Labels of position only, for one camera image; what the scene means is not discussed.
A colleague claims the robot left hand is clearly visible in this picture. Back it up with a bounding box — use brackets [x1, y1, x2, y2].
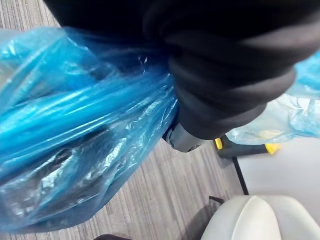
[42, 0, 320, 153]

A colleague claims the blue plastic rubbish bag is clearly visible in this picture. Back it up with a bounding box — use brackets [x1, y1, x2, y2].
[0, 26, 180, 234]

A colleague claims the pale blue plastic bin liner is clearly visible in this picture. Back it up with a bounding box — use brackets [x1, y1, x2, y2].
[226, 56, 320, 146]

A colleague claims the robot dark foot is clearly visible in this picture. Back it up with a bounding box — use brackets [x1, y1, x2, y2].
[93, 233, 132, 240]

